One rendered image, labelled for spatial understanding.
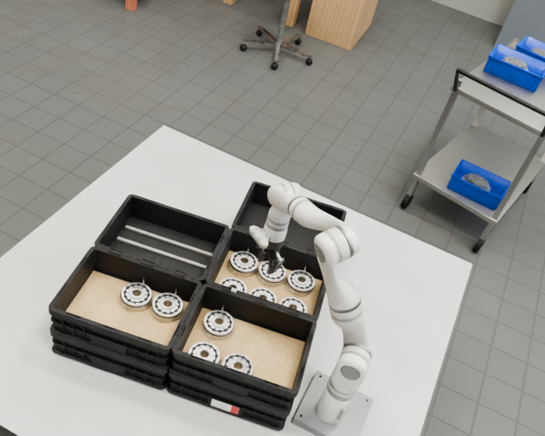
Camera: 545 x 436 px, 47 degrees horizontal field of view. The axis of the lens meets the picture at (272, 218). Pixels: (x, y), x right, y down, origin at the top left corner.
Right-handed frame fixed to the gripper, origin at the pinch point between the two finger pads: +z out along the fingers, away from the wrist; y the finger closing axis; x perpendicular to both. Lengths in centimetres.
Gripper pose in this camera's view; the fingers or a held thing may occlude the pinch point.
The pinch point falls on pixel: (266, 264)
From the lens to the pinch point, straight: 210.6
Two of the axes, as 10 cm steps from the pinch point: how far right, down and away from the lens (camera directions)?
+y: -5.1, -6.5, 5.6
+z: -2.0, 7.2, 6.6
